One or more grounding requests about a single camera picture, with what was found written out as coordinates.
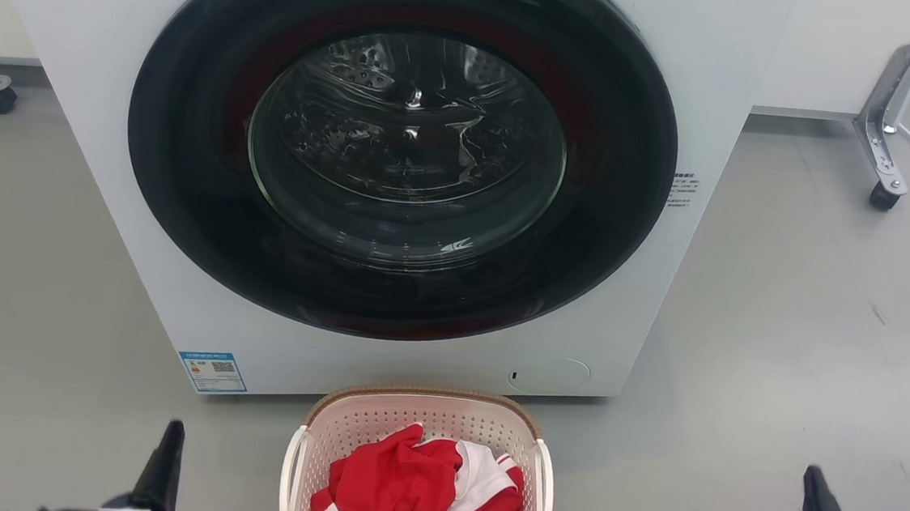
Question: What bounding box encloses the white perforated laundry basket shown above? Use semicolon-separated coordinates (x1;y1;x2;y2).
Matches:
279;377;563;511

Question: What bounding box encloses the blue energy label sticker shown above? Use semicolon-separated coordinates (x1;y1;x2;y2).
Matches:
176;348;251;397

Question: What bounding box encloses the red and white garment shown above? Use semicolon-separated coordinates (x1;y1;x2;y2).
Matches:
310;415;530;511

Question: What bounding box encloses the round black washing machine door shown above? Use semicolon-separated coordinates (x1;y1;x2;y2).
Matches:
113;0;691;362

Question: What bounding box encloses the round white filter cover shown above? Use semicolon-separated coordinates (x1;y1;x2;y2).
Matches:
506;353;593;398

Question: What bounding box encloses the grey metal stand leg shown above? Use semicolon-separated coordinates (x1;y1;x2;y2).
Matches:
848;0;910;197

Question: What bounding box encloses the white front-load washing machine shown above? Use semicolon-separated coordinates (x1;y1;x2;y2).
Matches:
0;0;801;440

